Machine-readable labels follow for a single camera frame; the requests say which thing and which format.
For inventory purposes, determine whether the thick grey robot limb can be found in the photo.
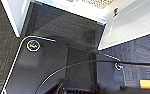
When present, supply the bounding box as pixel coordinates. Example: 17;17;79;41
64;45;100;94

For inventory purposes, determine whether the dark wardrobe fitting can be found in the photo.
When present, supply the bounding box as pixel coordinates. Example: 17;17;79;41
112;8;120;16

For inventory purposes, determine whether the short grey robot cable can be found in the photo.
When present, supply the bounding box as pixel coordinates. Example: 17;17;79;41
119;68;128;90

